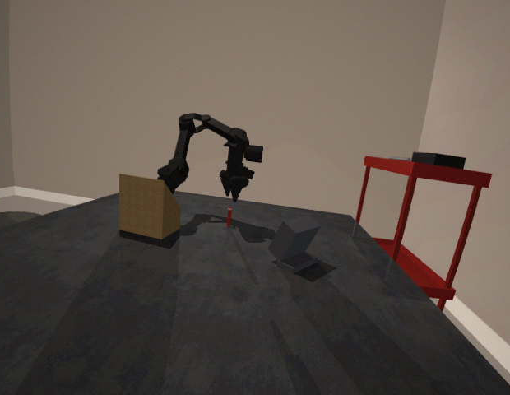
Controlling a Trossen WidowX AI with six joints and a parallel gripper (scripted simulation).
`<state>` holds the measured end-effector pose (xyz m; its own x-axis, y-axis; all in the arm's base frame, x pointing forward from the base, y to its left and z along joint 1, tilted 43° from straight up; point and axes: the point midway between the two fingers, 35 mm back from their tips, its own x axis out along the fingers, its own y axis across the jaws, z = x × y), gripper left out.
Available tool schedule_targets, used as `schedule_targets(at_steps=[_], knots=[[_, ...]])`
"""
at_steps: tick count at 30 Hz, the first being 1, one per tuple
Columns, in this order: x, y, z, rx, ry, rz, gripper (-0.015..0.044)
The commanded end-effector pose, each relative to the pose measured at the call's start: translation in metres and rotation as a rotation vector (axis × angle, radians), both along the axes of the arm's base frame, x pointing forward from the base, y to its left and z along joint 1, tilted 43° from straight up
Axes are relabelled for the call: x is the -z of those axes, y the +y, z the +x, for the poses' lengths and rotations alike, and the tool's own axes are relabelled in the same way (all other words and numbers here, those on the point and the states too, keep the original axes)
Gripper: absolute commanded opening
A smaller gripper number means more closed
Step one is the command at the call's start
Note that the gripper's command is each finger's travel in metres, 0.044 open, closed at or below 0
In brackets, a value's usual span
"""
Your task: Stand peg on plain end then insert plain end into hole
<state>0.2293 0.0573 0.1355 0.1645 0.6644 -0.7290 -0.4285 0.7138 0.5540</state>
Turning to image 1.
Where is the grey panel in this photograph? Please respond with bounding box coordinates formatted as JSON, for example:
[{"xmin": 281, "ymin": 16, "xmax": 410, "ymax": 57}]
[{"xmin": 268, "ymin": 216, "xmax": 321, "ymax": 274}]

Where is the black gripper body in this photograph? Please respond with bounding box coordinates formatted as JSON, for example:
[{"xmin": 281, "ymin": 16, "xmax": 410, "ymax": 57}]
[{"xmin": 220, "ymin": 159, "xmax": 249, "ymax": 186}]

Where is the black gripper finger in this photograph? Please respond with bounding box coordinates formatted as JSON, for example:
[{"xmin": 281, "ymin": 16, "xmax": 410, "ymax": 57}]
[
  {"xmin": 229, "ymin": 184, "xmax": 247, "ymax": 202},
  {"xmin": 220, "ymin": 178, "xmax": 230, "ymax": 197}
]

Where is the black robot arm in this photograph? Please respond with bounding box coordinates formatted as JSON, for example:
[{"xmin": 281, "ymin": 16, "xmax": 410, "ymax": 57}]
[{"xmin": 157, "ymin": 113, "xmax": 263, "ymax": 194}]

